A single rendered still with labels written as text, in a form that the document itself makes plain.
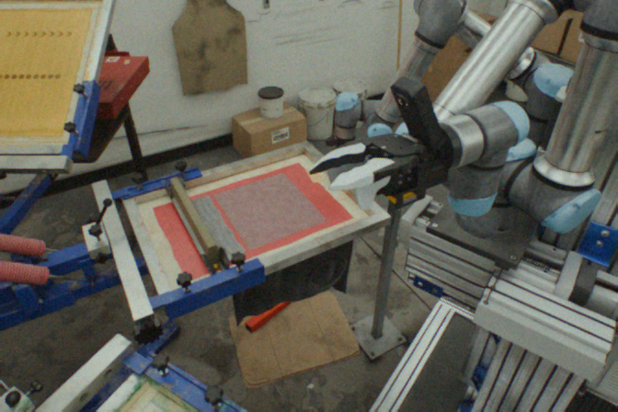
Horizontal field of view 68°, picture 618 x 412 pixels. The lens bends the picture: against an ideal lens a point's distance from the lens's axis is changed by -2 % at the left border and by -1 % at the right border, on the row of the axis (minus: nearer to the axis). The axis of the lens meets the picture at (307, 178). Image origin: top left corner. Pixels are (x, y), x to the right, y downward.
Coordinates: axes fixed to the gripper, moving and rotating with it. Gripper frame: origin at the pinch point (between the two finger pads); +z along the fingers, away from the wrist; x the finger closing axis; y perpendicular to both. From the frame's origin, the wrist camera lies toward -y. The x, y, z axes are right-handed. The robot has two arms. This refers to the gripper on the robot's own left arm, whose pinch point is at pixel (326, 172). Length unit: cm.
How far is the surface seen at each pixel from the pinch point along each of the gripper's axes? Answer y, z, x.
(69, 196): 129, 46, 291
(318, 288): 89, -34, 69
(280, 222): 62, -26, 79
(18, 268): 47, 51, 79
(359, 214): 64, -52, 69
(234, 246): 62, -7, 75
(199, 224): 51, 2, 78
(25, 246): 47, 50, 91
